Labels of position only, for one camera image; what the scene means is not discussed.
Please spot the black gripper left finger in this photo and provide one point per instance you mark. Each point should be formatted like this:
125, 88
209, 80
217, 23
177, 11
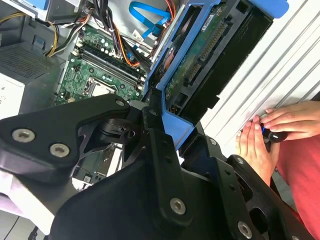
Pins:
50, 130

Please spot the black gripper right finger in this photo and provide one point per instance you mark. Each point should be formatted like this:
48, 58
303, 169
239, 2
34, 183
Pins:
240, 200

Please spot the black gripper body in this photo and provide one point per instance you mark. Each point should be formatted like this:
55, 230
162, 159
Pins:
112, 207

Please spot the hard disk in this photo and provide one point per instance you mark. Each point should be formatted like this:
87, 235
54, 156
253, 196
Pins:
200, 65

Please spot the person's left hand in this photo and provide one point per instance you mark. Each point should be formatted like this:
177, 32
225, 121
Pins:
257, 150

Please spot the person's right hand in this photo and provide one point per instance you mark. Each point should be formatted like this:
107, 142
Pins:
297, 117

